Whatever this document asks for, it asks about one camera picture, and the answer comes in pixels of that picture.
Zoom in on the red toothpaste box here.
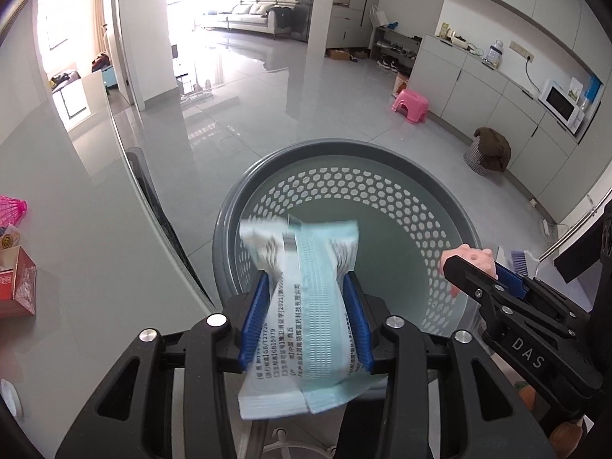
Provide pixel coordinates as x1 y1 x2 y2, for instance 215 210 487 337
0 246 37 319

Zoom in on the pink pig toy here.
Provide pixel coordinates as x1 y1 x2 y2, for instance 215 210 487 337
440 244 498 298

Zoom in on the white bottle on cabinet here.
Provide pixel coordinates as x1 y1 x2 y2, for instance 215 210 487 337
483 39 503 70

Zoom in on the dark refrigerator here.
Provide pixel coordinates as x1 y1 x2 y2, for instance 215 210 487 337
291 0 314 42

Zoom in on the white microwave oven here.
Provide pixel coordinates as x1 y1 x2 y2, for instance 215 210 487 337
538 80 584 135

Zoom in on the cardboard box on floor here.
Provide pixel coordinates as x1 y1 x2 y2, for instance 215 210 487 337
326 49 351 61

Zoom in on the pink shuttlecock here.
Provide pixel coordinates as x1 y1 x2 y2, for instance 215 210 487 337
0 195 28 227

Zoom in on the grey sofa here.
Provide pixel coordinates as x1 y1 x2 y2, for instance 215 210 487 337
202 0 297 38

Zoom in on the white sideboard cabinet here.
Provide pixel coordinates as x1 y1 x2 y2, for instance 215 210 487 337
409 34 577 223

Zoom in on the pink snack wrapper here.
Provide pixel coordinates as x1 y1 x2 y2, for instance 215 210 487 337
0 225 21 250

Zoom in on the blue white mask package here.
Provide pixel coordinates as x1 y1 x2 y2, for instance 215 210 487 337
239 219 384 421

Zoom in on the open shoe rack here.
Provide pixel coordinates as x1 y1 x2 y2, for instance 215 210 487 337
369 27 422 77

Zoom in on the brown plush on basket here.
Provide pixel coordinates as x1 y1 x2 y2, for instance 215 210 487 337
464 127 511 176

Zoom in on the white round cap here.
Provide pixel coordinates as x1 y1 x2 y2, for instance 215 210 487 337
1 378 23 420

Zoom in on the grey perforated trash basket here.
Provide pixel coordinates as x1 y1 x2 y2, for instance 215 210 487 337
213 139 480 337

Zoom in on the pink plastic stool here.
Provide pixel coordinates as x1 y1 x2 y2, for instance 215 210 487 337
391 88 430 124

